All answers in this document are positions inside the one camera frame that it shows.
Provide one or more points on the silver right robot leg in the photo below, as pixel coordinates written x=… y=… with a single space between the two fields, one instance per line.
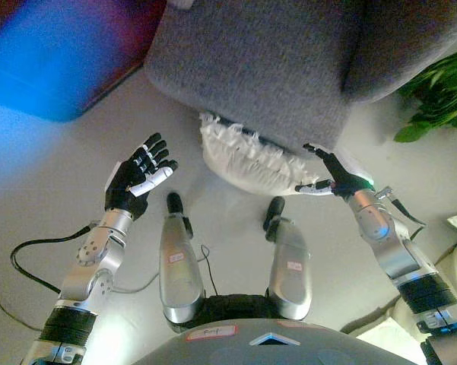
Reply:
x=291 y=266

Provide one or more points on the silver robot leg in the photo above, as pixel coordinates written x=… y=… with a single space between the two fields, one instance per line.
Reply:
x=291 y=266
x=178 y=266

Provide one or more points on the green leafy potted plant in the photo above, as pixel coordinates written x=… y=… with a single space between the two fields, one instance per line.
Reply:
x=441 y=95

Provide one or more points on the silver left robot leg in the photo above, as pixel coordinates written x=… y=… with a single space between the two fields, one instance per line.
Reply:
x=178 y=266

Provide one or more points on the white fringed pillow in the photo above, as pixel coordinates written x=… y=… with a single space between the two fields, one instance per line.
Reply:
x=247 y=163

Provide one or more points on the grey robot torso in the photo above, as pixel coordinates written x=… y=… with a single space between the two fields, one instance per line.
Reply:
x=273 y=346

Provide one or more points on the wooden cabinet with grey edge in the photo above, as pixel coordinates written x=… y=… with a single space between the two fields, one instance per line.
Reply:
x=61 y=57

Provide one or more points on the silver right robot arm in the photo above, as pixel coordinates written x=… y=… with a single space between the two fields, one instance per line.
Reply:
x=395 y=247

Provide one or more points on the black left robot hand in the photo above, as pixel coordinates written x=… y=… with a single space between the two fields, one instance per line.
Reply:
x=127 y=186

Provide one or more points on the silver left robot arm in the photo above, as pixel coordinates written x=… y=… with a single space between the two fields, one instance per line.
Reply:
x=87 y=273

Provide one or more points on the grey fabric armchair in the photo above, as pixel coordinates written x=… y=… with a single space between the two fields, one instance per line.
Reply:
x=273 y=61

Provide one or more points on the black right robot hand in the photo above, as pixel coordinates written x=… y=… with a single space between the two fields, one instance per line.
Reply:
x=344 y=180

